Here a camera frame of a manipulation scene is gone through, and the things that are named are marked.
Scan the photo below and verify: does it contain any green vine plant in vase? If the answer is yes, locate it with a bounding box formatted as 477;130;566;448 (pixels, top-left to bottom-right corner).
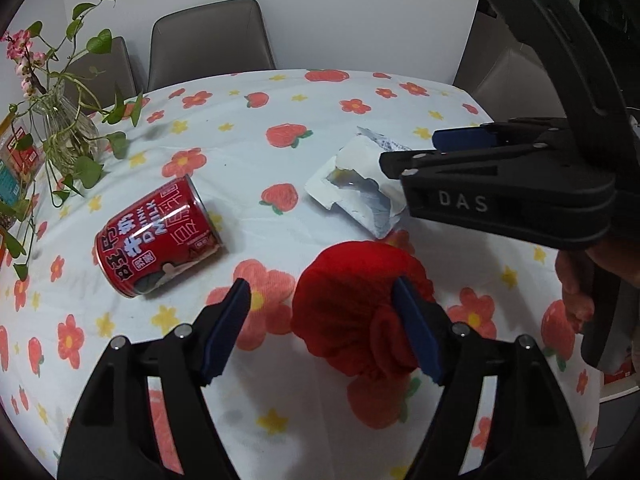
1;0;143;282

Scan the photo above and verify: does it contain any red foam net ball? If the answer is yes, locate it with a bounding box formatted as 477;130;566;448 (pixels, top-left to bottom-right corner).
291;242;434;378

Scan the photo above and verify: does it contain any red snack packet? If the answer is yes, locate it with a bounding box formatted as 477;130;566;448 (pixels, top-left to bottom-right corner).
1;122;43;182

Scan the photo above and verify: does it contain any grey dining chair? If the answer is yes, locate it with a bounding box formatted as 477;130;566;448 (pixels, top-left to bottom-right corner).
148;0;276;91
68;37;138;107
454;12;565;122

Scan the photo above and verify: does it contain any person's right hand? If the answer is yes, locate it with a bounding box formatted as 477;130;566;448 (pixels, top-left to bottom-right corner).
555;240;640;333

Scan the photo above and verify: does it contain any white silver wrapper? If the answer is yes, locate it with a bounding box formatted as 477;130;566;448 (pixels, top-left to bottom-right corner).
305;127;409;240

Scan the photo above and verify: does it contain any red milk can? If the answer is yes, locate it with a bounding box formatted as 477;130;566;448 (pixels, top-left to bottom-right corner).
94;176;222;298

